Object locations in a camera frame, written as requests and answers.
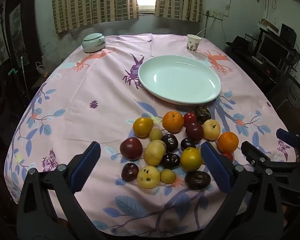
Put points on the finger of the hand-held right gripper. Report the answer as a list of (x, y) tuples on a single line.
[(287, 136), (251, 152)]

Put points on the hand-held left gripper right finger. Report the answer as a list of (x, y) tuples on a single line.
[(215, 165)]

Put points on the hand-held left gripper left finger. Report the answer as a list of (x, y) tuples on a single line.
[(86, 167)]

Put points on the dark wrinkled passion fruit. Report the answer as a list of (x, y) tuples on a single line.
[(197, 180), (202, 114)]

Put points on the yellow orange round fruit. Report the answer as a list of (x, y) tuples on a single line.
[(190, 159), (143, 127)]

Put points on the orange tangerine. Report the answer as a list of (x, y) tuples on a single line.
[(228, 142), (173, 122)]

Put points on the small dark purple plum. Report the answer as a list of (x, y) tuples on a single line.
[(188, 143)]

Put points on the pale yellow pear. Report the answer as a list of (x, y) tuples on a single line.
[(211, 129)]

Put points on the dark red plum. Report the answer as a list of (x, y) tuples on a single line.
[(194, 131)]

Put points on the small yellow plum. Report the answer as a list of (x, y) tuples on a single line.
[(167, 176), (155, 134)]

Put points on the large red plum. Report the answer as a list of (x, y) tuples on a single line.
[(131, 148)]

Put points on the large yellow pear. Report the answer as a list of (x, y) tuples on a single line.
[(154, 152)]

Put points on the spotted yellow pear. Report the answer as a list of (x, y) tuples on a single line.
[(148, 177)]

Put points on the white oval plate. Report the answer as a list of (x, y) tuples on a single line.
[(180, 80)]

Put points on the black desk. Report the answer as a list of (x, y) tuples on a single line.
[(255, 65)]

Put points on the pink floral tablecloth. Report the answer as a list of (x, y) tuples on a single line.
[(90, 85)]

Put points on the computer monitor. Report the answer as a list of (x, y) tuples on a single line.
[(272, 50)]

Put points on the black speaker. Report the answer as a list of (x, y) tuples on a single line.
[(288, 33)]

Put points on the white plastic bag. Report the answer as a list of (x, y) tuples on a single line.
[(41, 68)]

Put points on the printed paper cup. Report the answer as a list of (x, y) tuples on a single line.
[(193, 43)]

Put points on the white ceramic lidded jar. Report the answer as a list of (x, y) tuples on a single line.
[(93, 43)]

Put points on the brown checked curtain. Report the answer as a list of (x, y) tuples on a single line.
[(180, 0), (95, 2)]

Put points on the white wall outlet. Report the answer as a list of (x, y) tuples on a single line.
[(215, 15)]

